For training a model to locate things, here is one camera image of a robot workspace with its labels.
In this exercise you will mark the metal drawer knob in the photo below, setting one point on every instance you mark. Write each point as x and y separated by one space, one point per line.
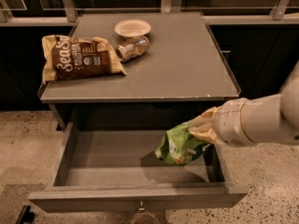
141 207

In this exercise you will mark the metal railing frame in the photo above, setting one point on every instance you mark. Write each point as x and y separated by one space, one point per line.
63 12

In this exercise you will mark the white paper bowl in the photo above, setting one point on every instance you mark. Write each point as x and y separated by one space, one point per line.
132 28

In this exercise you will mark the grey cabinet with counter top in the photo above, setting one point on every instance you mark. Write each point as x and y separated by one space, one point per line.
181 75

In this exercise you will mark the brown seaweed snack bag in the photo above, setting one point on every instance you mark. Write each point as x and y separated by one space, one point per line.
68 57

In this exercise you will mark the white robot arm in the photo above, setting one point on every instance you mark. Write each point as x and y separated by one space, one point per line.
244 123

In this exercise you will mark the green rice chip bag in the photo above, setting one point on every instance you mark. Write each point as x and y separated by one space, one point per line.
179 147

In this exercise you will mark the black object on floor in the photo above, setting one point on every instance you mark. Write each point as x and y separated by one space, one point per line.
26 216

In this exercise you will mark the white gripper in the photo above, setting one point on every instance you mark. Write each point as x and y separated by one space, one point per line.
230 121

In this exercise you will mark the silver soda can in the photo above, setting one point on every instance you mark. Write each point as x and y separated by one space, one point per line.
132 48

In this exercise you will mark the open grey top drawer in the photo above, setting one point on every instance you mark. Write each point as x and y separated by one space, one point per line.
100 170

